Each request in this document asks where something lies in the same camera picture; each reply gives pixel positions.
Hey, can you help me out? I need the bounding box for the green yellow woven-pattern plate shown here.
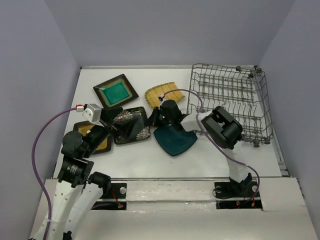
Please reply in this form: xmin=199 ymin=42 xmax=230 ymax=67
xmin=144 ymin=82 xmax=185 ymax=109

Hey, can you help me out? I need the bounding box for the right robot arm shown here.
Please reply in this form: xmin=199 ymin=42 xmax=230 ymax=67
xmin=147 ymin=100 xmax=252 ymax=197

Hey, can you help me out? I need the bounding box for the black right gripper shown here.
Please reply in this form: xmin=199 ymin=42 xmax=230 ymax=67
xmin=144 ymin=106 xmax=174 ymax=128

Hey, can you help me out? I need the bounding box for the black floral square plate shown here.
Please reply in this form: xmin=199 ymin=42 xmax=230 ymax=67
xmin=113 ymin=106 xmax=151 ymax=145

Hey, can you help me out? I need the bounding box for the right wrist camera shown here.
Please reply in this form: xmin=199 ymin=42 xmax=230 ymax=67
xmin=158 ymin=93 xmax=167 ymax=103

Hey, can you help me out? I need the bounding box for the grey wire dish rack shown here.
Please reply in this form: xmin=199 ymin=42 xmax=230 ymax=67
xmin=187 ymin=63 xmax=274 ymax=148

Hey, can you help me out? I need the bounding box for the black plate with green centre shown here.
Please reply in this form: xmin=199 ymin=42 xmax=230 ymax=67
xmin=93 ymin=74 xmax=139 ymax=109

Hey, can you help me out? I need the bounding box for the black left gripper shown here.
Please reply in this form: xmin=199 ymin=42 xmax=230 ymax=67
xmin=83 ymin=106 xmax=139 ymax=157

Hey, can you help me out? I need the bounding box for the black plate with yellow centre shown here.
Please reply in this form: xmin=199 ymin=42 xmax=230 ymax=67
xmin=73 ymin=121 xmax=113 ymax=155

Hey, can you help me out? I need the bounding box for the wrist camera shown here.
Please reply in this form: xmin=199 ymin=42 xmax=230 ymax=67
xmin=158 ymin=93 xmax=167 ymax=103
xmin=82 ymin=103 xmax=102 ymax=126

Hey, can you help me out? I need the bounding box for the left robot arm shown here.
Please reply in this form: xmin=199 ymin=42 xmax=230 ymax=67
xmin=31 ymin=104 xmax=129 ymax=240

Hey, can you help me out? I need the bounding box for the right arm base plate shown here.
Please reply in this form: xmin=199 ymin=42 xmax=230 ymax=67
xmin=212 ymin=181 xmax=263 ymax=210

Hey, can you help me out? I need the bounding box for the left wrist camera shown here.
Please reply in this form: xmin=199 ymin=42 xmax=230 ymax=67
xmin=82 ymin=103 xmax=102 ymax=126

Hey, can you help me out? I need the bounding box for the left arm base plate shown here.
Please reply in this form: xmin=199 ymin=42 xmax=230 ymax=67
xmin=91 ymin=181 xmax=127 ymax=211

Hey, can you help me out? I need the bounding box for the dark teal square plate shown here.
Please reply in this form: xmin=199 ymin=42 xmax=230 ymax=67
xmin=153 ymin=125 xmax=198 ymax=157

